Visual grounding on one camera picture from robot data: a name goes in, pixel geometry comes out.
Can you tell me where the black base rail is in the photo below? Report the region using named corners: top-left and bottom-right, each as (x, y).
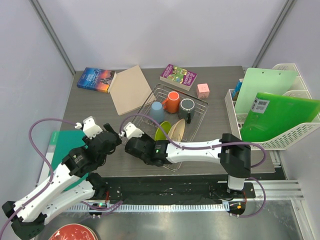
top-left (91, 175), bottom-right (256, 206)

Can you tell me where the grey mug black handle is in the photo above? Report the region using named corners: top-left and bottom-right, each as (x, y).
top-left (178, 98), bottom-right (196, 124)

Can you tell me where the teal notebook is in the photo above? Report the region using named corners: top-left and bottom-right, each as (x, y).
top-left (47, 130), bottom-right (94, 193)

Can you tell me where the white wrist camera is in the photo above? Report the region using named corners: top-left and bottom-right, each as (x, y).
top-left (74, 116), bottom-right (103, 140)
top-left (119, 122), bottom-right (144, 140)

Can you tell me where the purple children's book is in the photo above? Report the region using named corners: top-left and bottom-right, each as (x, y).
top-left (159, 64), bottom-right (198, 91)

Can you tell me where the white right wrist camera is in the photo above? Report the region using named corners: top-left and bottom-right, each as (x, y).
top-left (119, 122), bottom-right (144, 140)

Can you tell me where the blue fantasy book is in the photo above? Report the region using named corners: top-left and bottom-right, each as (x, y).
top-left (77, 67), bottom-right (117, 93)

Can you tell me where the bright green folder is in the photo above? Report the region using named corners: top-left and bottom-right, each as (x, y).
top-left (240, 92), bottom-right (320, 143)

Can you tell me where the blue small book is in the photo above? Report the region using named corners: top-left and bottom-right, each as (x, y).
top-left (231, 78), bottom-right (244, 101)

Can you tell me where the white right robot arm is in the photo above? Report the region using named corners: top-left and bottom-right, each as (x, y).
top-left (125, 133), bottom-right (251, 198)

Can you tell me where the orange mug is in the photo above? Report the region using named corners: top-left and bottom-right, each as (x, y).
top-left (162, 91), bottom-right (180, 114)

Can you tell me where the pink cube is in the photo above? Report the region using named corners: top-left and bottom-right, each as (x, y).
top-left (196, 83), bottom-right (210, 99)

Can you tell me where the metal wire dish rack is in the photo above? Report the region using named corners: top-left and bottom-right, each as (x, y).
top-left (121, 83), bottom-right (210, 173)

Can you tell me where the beige floral plate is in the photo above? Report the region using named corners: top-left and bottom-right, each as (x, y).
top-left (167, 119), bottom-right (186, 142)

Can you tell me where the blue plastic cup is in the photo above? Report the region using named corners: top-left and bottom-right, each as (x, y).
top-left (148, 101), bottom-right (165, 124)

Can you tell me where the light green clipboard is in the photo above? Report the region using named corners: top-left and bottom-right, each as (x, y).
top-left (234, 67), bottom-right (298, 114)

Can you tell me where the lime green plate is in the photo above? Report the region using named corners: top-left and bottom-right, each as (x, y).
top-left (154, 121), bottom-right (172, 141)

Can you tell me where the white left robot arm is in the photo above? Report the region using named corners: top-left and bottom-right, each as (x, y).
top-left (2, 119), bottom-right (122, 240)

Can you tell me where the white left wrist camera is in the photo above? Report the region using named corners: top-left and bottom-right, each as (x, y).
top-left (74, 116), bottom-right (103, 140)

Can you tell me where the beige notebook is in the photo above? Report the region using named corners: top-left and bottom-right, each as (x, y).
top-left (108, 65), bottom-right (156, 116)

